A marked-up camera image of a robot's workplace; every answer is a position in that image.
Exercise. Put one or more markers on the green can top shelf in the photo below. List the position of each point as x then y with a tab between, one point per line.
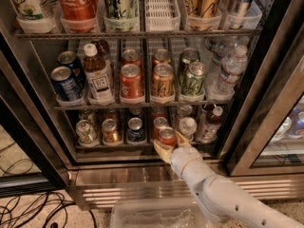
122	13

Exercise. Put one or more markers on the left fridge door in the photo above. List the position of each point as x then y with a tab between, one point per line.
27	161

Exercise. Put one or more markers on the red coke can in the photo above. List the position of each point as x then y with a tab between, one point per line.
158	124
167	136
132	56
131	81

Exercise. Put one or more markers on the tea bottle bottom shelf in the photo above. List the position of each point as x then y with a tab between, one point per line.
209	125

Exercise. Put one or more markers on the orange can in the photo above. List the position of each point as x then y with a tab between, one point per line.
161	56
112	113
162	80
110	131

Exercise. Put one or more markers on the orange can middle rear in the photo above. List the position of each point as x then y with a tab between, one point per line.
161	56

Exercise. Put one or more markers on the red coke can middle front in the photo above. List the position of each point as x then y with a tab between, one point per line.
131	81

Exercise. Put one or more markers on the tea bottle middle rear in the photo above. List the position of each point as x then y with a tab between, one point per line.
103	48

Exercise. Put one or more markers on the right glass fridge door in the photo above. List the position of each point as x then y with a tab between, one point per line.
254	139

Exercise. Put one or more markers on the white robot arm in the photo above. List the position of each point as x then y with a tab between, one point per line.
219	198

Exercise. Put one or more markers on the red coke can bottom front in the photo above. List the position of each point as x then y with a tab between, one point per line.
167	136

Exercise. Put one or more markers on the blue can behind right door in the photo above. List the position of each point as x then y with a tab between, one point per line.
296	129

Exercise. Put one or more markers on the red coke can middle rear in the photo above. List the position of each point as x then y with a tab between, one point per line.
132	56

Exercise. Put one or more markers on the water bottle middle rear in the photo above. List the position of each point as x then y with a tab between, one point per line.
219	46

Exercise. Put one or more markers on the orange can bottom front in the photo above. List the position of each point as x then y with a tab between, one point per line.
110	131

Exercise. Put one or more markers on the clear plastic bin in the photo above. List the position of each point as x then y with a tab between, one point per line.
158	213

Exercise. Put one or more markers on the green can middle rear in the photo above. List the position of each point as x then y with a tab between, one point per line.
189	55

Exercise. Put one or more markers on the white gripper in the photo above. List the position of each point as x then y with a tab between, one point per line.
182	158

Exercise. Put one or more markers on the green can middle front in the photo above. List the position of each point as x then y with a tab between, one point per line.
193	80

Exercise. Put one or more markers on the green white can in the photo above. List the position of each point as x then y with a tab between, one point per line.
86	131
88	114

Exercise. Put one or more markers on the green white can bottom rear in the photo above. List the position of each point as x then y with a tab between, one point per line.
88	114

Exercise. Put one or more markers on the water bottle middle front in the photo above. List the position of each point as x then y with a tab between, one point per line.
233	66

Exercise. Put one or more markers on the blue pepsi can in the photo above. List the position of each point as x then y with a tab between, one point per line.
136	112
135	130

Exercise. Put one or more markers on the clear water bottle bottom rear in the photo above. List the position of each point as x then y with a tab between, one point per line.
183	111

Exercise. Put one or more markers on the blue pepsi can bottom rear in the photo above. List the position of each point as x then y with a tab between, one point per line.
136	112

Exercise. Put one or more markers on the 7up can top shelf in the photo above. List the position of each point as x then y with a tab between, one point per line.
34	9

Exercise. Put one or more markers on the red coke can bottom rear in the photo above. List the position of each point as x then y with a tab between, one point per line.
158	124

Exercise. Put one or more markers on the green white can bottom front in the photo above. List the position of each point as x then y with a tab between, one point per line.
86	131

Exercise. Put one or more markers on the clear water bottle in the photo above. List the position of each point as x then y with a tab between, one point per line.
188	127
183	111

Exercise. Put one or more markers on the large coca-cola can top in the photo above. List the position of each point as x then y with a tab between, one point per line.
78	12

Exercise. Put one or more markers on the silver can top shelf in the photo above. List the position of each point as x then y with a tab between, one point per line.
237	9

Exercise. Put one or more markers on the orange can bottom rear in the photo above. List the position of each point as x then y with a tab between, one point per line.
112	113

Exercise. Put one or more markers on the blue can middle rear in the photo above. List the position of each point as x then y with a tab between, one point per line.
71	60

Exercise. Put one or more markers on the clear water bottle bottom front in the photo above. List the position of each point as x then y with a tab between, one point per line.
188	127

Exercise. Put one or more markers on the gold can top shelf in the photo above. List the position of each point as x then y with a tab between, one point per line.
202	14

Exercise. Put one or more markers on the tea bottle middle front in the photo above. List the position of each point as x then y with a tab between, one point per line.
97	75

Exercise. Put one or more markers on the blue can middle front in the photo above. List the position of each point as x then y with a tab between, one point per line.
65	84

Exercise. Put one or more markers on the blue pepsi can bottom front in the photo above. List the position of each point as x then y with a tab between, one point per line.
135	130

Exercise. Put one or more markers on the orange can middle front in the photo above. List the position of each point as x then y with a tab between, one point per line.
162	80

